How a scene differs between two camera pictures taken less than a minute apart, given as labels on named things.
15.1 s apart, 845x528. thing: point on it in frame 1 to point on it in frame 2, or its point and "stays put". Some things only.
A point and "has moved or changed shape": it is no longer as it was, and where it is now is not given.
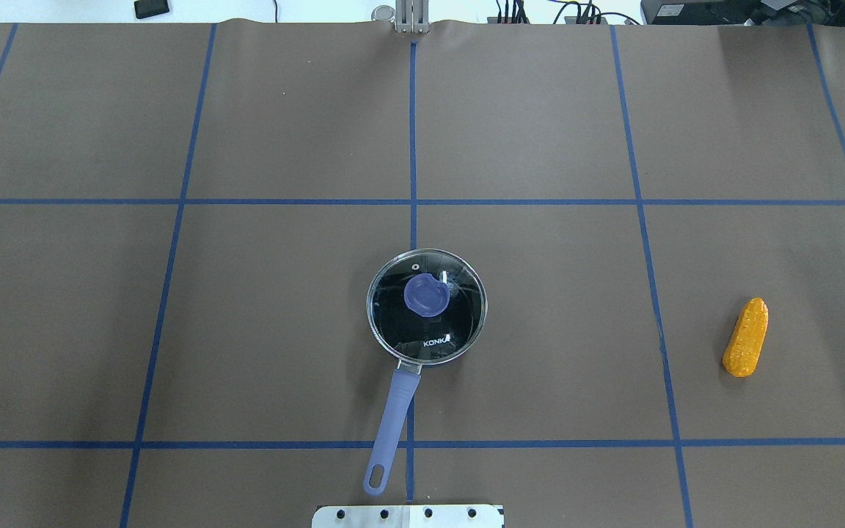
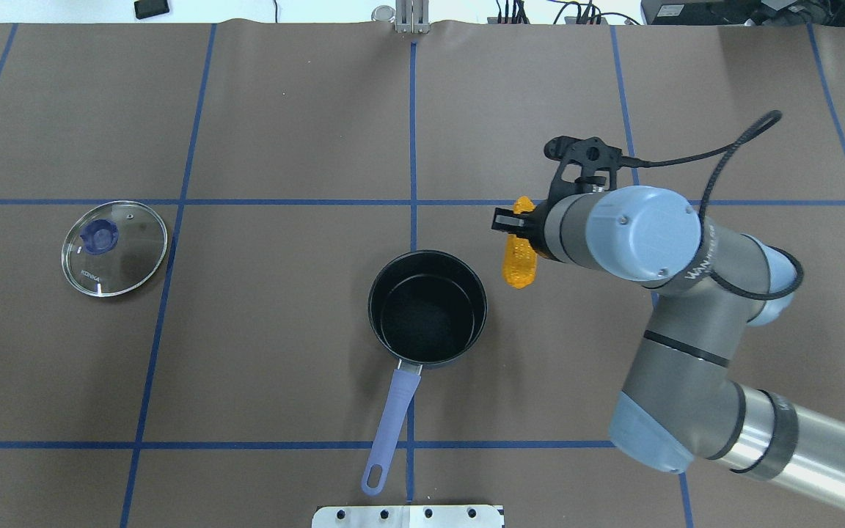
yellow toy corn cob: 743,349 has moved or changed shape
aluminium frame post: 411,16 stays put
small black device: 148,8 stays put
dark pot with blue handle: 426,307 stays put
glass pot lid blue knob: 426,306 to 114,248
